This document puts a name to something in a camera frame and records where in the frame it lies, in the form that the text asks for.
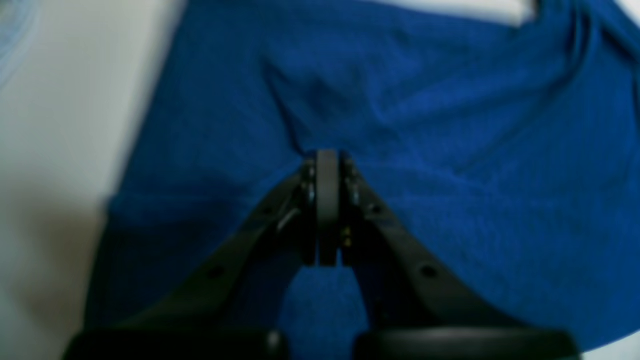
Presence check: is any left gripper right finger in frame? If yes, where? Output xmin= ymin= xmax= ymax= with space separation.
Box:
xmin=317 ymin=149 xmax=582 ymax=360

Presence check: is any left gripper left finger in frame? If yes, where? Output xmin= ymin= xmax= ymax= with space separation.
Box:
xmin=64 ymin=153 xmax=318 ymax=360

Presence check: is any dark blue t-shirt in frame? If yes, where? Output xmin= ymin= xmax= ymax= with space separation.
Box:
xmin=85 ymin=0 xmax=640 ymax=351

